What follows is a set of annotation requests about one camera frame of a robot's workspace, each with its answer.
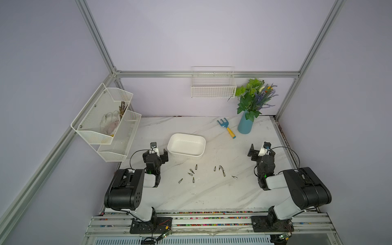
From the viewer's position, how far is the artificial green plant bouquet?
2.87ft

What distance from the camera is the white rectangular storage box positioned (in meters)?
1.01

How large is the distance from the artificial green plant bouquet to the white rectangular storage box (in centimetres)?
33
